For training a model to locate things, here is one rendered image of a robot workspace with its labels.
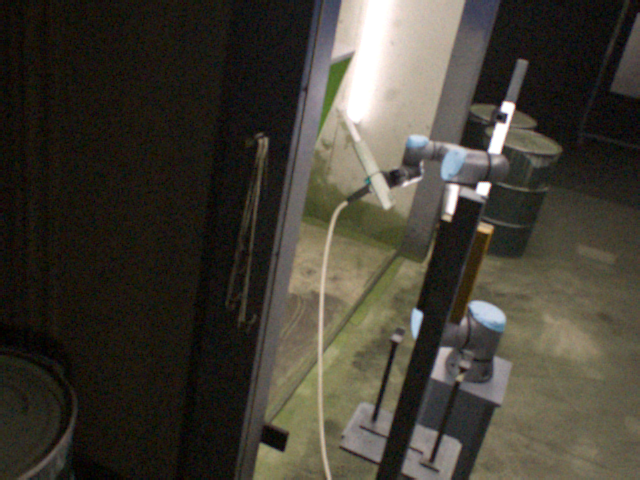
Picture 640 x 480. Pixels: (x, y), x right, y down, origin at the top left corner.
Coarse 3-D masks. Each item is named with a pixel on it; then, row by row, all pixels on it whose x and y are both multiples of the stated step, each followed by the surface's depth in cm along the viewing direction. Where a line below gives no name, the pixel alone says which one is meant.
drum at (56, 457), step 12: (0, 348) 191; (12, 348) 192; (36, 360) 190; (48, 360) 190; (60, 372) 188; (72, 396) 179; (72, 408) 175; (72, 420) 171; (72, 432) 175; (60, 444) 164; (72, 444) 178; (48, 456) 160; (60, 456) 166; (72, 456) 182; (36, 468) 156; (48, 468) 161; (60, 468) 166
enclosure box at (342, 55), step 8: (336, 48) 276; (344, 48) 281; (352, 48) 286; (336, 56) 266; (344, 56) 275; (352, 56) 287; (336, 64) 292; (344, 64) 291; (336, 72) 294; (344, 72) 292; (328, 80) 296; (336, 80) 295; (328, 88) 297; (336, 88) 296; (328, 96) 299; (336, 96) 296; (328, 104) 300; (328, 112) 301; (320, 120) 304; (320, 128) 305
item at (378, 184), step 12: (348, 120) 282; (360, 144) 280; (360, 156) 281; (372, 156) 281; (372, 168) 279; (372, 180) 280; (384, 180) 281; (360, 192) 286; (384, 192) 278; (384, 204) 278
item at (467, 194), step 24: (480, 192) 152; (456, 216) 150; (480, 216) 150; (456, 240) 152; (456, 264) 154; (432, 288) 159; (456, 288) 157; (432, 312) 161; (432, 336) 163; (432, 360) 166; (408, 384) 171; (408, 408) 173; (408, 432) 176; (384, 456) 182
